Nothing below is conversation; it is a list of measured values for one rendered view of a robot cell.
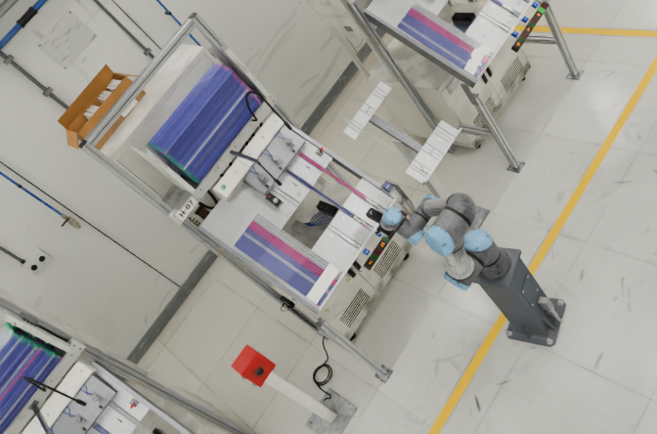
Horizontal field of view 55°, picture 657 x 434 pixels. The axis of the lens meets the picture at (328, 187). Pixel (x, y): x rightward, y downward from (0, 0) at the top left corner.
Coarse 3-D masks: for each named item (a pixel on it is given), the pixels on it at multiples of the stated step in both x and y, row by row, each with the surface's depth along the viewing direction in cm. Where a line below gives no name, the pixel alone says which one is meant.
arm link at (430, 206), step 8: (424, 200) 269; (432, 200) 258; (440, 200) 249; (448, 200) 238; (456, 200) 230; (464, 200) 229; (472, 200) 232; (416, 208) 270; (424, 208) 264; (432, 208) 255; (440, 208) 248; (456, 208) 227; (464, 208) 227; (472, 208) 229; (424, 216) 267; (432, 216) 263; (472, 216) 228
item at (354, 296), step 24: (312, 192) 369; (336, 192) 357; (312, 216) 356; (312, 240) 344; (360, 264) 353; (384, 264) 366; (336, 288) 345; (360, 288) 357; (312, 312) 338; (336, 312) 349; (360, 312) 362
